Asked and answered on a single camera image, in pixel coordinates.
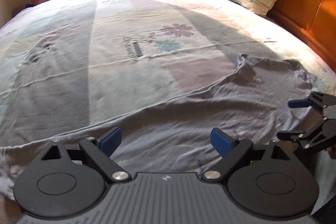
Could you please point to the grey printed pants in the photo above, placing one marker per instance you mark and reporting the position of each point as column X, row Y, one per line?
column 210, row 113

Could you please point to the pastel flowered bed sheet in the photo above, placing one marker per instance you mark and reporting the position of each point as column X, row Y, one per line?
column 78, row 56

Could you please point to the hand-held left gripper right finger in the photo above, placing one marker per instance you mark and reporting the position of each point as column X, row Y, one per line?
column 221, row 142

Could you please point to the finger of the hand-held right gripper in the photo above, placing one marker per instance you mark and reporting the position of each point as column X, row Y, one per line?
column 299, row 103
column 288, row 135

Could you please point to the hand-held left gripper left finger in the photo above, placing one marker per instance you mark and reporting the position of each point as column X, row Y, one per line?
column 110, row 141

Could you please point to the person's dark knit top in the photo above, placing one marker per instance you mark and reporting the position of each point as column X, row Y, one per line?
column 326, row 213

